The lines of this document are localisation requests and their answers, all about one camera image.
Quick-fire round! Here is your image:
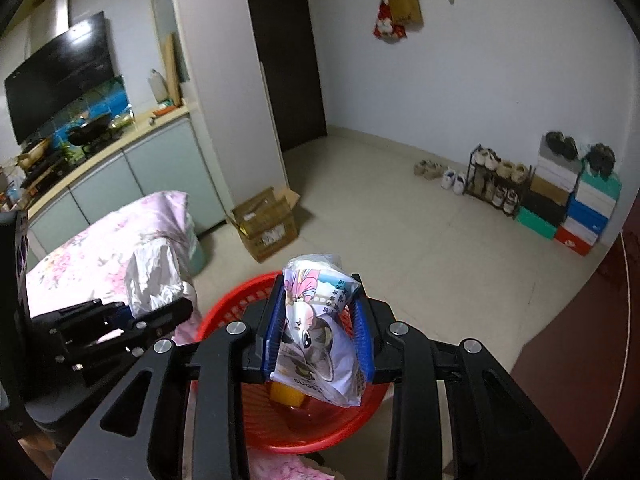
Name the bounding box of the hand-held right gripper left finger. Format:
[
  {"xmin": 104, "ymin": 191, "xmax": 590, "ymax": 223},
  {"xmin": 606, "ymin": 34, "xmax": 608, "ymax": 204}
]
[{"xmin": 52, "ymin": 272, "xmax": 288, "ymax": 480}]

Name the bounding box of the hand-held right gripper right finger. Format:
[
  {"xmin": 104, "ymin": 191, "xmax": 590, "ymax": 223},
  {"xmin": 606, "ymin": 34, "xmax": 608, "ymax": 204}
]
[{"xmin": 347, "ymin": 272, "xmax": 583, "ymax": 480}]

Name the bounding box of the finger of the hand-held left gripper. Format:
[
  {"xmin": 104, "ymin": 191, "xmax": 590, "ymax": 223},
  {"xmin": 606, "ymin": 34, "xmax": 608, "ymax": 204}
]
[
  {"xmin": 31, "ymin": 300, "xmax": 132, "ymax": 341},
  {"xmin": 55, "ymin": 297, "xmax": 193, "ymax": 386}
]

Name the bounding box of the printed snack packet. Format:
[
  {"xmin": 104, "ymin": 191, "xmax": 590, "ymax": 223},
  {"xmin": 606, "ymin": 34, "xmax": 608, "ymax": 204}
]
[{"xmin": 270, "ymin": 254, "xmax": 362, "ymax": 408}]

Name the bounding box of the white plastic bag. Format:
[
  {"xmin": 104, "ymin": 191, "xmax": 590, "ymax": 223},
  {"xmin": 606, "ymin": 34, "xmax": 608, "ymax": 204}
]
[{"xmin": 124, "ymin": 237, "xmax": 188, "ymax": 318}]

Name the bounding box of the red plastic basket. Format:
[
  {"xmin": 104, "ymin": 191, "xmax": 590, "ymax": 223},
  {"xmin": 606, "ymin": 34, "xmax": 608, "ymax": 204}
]
[{"xmin": 196, "ymin": 271, "xmax": 396, "ymax": 456}]

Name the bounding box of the pink floral blanket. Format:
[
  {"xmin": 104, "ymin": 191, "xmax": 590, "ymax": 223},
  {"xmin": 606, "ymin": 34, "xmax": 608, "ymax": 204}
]
[{"xmin": 17, "ymin": 191, "xmax": 321, "ymax": 480}]

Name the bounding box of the pale green bin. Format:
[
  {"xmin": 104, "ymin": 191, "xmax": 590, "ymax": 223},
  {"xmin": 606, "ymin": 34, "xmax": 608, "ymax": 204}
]
[{"xmin": 186, "ymin": 215, "xmax": 208, "ymax": 277}]

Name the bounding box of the cardboard box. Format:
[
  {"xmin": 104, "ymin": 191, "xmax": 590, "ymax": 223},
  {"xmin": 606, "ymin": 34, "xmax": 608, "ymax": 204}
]
[{"xmin": 225, "ymin": 186, "xmax": 301, "ymax": 263}]

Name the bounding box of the black gas stove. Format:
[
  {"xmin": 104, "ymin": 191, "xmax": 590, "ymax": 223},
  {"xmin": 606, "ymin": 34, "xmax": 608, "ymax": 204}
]
[{"xmin": 22, "ymin": 130, "xmax": 123, "ymax": 186}]

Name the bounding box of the golden pot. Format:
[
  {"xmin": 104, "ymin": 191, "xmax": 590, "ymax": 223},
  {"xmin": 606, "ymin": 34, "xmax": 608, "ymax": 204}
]
[{"xmin": 17, "ymin": 137, "xmax": 53, "ymax": 166}]

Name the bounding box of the pale green kitchen cabinet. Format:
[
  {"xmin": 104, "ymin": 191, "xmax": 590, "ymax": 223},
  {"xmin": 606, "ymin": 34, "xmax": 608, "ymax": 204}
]
[{"xmin": 0, "ymin": 102, "xmax": 226, "ymax": 271}]

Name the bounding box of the black wok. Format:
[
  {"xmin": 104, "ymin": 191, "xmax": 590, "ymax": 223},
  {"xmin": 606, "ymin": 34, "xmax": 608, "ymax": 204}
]
[{"xmin": 67, "ymin": 114, "xmax": 112, "ymax": 146}]

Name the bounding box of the black shoe rack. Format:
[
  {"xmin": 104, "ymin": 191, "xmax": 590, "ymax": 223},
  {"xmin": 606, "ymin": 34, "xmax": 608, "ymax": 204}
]
[{"xmin": 464, "ymin": 144, "xmax": 533, "ymax": 218}]

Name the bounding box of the cluster of light sneakers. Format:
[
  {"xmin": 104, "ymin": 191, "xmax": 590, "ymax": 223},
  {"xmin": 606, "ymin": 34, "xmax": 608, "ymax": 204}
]
[{"xmin": 472, "ymin": 147, "xmax": 531, "ymax": 213}]

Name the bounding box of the black range hood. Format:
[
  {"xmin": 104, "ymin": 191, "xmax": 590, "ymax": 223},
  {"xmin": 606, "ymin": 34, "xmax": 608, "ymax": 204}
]
[{"xmin": 4, "ymin": 0, "xmax": 113, "ymax": 146}]

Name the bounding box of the white plastic jug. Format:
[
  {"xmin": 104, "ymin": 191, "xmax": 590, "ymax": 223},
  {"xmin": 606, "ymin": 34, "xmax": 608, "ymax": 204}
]
[{"xmin": 149, "ymin": 69, "xmax": 168, "ymax": 103}]

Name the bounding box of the wooden cutting board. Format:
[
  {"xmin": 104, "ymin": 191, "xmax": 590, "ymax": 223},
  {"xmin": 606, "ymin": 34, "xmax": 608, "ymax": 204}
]
[{"xmin": 161, "ymin": 32, "xmax": 182, "ymax": 106}]

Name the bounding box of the dark door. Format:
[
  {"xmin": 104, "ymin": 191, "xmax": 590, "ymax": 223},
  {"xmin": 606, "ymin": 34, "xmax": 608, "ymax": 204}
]
[{"xmin": 242, "ymin": 0, "xmax": 328, "ymax": 153}]

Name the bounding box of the stack of shoe boxes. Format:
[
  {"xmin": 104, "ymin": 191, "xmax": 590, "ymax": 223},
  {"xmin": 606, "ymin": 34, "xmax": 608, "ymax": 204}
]
[{"xmin": 515, "ymin": 135, "xmax": 623, "ymax": 257}]

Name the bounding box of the red floral cloth bag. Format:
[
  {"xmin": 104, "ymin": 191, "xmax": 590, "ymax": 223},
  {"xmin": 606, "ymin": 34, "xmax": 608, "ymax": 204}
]
[{"xmin": 372, "ymin": 0, "xmax": 408, "ymax": 41}]

